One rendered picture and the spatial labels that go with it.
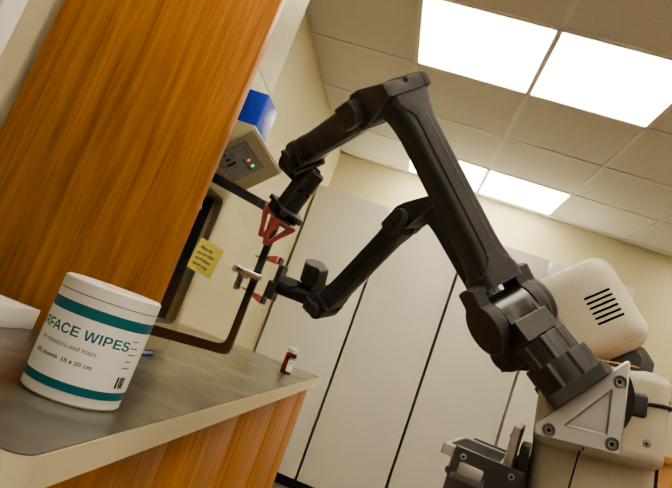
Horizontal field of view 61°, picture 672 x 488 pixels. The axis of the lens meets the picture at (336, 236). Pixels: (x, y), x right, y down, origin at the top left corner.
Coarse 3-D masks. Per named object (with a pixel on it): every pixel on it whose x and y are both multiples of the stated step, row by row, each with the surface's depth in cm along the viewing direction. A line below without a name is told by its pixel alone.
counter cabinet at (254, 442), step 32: (256, 416) 159; (288, 416) 219; (160, 448) 92; (192, 448) 109; (224, 448) 135; (256, 448) 176; (96, 480) 73; (128, 480) 83; (160, 480) 97; (192, 480) 117; (224, 480) 146; (256, 480) 196
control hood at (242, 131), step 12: (240, 132) 129; (252, 132) 130; (228, 144) 130; (252, 144) 136; (264, 144) 139; (264, 156) 145; (264, 168) 152; (276, 168) 155; (240, 180) 152; (252, 180) 156; (264, 180) 160
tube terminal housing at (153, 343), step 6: (258, 72) 151; (258, 78) 152; (252, 84) 150; (258, 84) 154; (264, 84) 158; (258, 90) 155; (264, 90) 159; (150, 336) 140; (150, 342) 141; (156, 342) 145; (162, 342) 149; (168, 342) 152; (144, 348) 139; (150, 348) 143; (156, 348) 146; (162, 348) 150
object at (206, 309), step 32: (224, 192) 137; (224, 224) 138; (256, 224) 145; (224, 256) 139; (256, 256) 147; (192, 288) 134; (224, 288) 141; (160, 320) 129; (192, 320) 136; (224, 320) 142; (224, 352) 144
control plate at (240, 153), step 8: (240, 144) 133; (224, 152) 133; (232, 152) 135; (240, 152) 137; (248, 152) 138; (224, 160) 137; (232, 160) 139; (240, 160) 141; (256, 160) 145; (224, 168) 141; (232, 168) 143; (240, 168) 145; (248, 168) 147; (256, 168) 149; (232, 176) 147; (240, 176) 150
